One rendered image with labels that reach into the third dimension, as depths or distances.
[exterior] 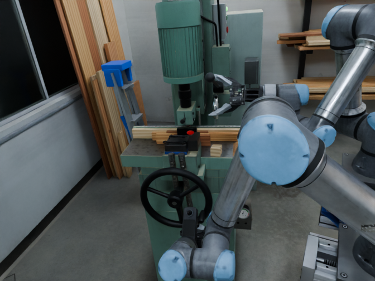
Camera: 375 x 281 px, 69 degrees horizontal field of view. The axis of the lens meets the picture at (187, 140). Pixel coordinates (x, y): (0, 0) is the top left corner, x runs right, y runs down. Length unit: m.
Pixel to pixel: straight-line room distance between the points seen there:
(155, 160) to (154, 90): 2.64
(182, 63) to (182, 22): 0.15
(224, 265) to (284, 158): 0.36
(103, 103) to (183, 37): 1.54
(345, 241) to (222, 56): 0.90
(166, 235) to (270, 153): 1.09
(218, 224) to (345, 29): 0.76
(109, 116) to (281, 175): 2.18
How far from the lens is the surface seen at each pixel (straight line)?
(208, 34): 1.37
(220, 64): 1.37
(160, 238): 1.54
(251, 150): 0.49
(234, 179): 0.72
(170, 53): 1.14
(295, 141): 0.48
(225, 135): 1.29
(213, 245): 0.79
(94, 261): 2.11
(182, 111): 1.23
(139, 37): 3.73
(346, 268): 0.93
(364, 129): 1.28
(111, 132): 2.64
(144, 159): 1.25
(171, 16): 1.12
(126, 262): 2.02
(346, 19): 1.12
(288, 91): 1.02
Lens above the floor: 1.49
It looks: 26 degrees down
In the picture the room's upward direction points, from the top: 5 degrees counter-clockwise
